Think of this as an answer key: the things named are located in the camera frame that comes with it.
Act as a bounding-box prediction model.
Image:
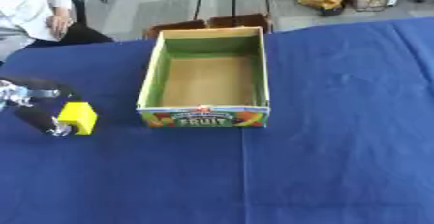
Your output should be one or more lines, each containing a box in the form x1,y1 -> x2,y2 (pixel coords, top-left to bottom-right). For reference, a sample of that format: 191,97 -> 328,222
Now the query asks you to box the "yellow block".
55,101 -> 101,136

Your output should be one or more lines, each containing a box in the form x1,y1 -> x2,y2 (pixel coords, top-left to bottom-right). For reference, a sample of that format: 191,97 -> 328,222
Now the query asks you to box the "person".
0,0 -> 117,61

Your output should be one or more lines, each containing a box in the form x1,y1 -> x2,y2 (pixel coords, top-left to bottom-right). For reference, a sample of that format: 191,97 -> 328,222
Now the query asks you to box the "open cardboard box green inside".
136,26 -> 273,129

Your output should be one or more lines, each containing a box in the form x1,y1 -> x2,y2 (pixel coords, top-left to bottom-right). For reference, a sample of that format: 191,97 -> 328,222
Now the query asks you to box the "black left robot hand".
0,75 -> 85,138

